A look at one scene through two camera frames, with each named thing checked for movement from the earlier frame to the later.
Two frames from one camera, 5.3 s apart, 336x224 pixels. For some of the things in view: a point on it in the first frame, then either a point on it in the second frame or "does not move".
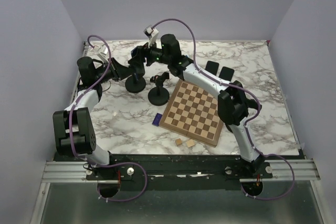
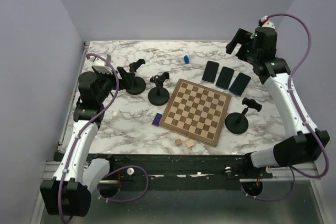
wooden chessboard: [192, 111] does not move
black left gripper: [118, 71] -> [111, 76]
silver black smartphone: [212, 67] does not move
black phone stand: [159, 95] does not move
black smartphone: [227, 73] does not move
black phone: [134, 52] -> [239, 84]
